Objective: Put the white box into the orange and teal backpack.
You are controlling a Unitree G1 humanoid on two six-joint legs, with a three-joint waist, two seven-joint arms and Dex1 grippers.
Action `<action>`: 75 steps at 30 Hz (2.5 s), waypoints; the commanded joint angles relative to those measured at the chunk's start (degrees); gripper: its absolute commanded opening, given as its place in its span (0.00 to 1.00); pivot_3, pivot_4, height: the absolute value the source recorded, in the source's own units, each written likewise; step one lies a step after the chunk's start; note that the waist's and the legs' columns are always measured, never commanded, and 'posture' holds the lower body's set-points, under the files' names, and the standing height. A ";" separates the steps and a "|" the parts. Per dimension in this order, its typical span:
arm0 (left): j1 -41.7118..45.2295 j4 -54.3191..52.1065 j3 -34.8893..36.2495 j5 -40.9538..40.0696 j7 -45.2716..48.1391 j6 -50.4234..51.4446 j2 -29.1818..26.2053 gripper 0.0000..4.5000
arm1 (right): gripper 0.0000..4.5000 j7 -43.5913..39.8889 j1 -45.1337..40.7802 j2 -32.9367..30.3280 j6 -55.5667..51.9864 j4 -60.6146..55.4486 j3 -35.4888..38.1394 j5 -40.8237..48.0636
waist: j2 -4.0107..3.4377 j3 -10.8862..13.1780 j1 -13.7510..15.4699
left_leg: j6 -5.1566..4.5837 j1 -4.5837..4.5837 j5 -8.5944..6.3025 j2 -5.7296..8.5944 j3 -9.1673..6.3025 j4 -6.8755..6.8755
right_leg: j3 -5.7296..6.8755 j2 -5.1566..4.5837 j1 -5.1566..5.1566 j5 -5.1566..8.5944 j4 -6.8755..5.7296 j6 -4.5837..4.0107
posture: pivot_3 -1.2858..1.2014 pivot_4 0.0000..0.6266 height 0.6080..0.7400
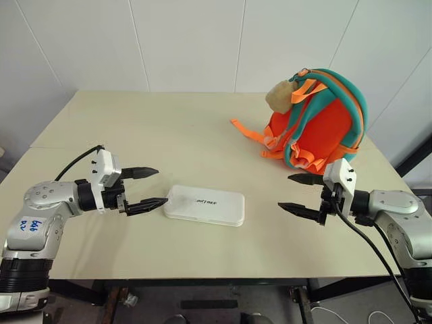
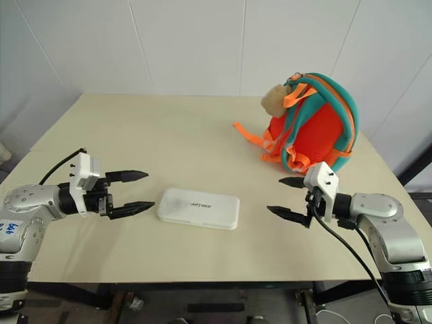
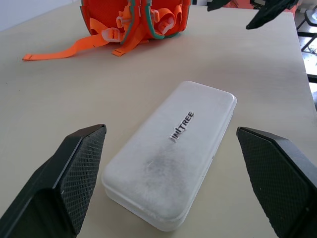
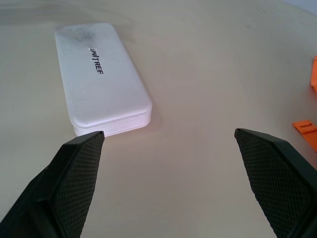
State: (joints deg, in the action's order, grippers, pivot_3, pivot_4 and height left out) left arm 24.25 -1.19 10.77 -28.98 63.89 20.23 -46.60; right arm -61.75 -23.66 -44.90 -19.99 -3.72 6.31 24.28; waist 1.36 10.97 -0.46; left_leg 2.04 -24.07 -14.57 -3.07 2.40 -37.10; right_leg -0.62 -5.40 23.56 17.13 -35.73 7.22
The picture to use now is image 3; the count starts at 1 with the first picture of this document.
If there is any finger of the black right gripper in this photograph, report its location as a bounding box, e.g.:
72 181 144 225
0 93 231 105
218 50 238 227
245 0 298 31
207 0 239 12

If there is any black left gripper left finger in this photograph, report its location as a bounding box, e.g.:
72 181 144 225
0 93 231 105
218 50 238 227
0 123 107 238

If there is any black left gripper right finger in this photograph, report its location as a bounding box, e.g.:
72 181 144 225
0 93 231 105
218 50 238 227
236 126 317 238

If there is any white rectangular case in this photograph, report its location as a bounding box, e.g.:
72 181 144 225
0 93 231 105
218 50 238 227
101 80 238 233

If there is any orange box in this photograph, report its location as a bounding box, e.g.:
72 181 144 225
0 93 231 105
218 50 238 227
232 0 253 9

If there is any black metal chair frame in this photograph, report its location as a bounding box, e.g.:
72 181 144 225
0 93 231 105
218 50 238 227
296 8 317 38

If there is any orange backpack with straps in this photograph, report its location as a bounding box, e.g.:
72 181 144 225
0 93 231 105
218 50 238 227
22 0 191 62

